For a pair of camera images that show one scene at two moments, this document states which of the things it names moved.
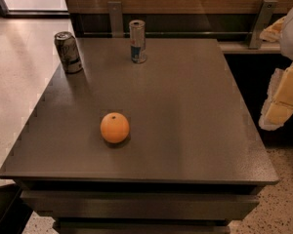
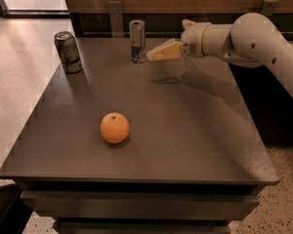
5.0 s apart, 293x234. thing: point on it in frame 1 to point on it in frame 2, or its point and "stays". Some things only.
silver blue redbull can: (137, 31) stays
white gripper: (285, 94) to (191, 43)
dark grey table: (193, 160) stays
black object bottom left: (9, 213) stays
